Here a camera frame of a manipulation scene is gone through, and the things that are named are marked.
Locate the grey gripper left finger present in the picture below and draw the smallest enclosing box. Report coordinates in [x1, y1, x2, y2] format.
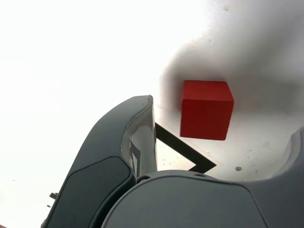
[41, 95, 159, 228]

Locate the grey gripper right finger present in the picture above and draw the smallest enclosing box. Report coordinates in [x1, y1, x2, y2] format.
[102, 127, 304, 228]

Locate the red cube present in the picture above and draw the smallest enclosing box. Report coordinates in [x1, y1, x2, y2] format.
[180, 80, 235, 141]

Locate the black tape square outline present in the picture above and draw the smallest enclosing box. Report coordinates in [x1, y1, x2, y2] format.
[154, 123, 217, 174]

